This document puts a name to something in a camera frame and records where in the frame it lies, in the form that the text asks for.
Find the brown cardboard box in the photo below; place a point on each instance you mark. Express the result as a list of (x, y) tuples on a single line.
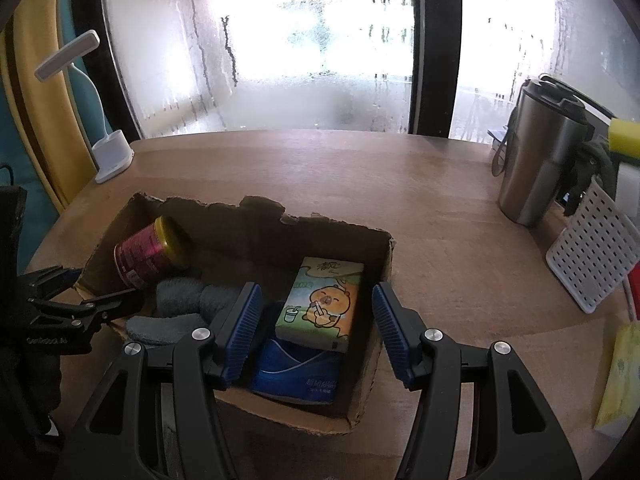
[(256, 241)]

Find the teal curtain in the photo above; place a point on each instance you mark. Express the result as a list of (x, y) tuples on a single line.
[(40, 214)]

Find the cartoon tissue pack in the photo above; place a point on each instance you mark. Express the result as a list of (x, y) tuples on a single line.
[(320, 307)]

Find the yellow curtain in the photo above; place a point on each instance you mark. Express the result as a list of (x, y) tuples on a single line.
[(44, 113)]

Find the stainless steel tumbler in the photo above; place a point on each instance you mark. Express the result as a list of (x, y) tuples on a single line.
[(544, 128)]

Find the blue tissue pack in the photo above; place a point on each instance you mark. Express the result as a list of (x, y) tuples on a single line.
[(296, 374)]

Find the yellow tissue pack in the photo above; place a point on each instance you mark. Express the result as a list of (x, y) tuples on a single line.
[(620, 400)]

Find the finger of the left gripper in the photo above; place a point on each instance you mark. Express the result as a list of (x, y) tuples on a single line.
[(58, 328), (49, 282)]

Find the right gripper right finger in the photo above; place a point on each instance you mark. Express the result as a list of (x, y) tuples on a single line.
[(515, 434)]

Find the white desk lamp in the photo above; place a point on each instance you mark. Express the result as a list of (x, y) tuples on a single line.
[(112, 153)]

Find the white perforated basket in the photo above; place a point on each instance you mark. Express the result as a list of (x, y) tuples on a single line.
[(595, 251)]

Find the grey towel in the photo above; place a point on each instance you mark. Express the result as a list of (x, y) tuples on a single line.
[(182, 306)]

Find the black window frame post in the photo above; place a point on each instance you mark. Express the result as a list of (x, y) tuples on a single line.
[(436, 60)]

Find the yellow green sponge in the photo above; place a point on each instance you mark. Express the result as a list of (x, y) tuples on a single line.
[(624, 140)]

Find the yellow lid red can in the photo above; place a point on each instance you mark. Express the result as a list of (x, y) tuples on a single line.
[(151, 254)]

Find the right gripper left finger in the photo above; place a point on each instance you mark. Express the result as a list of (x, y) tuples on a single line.
[(119, 434)]

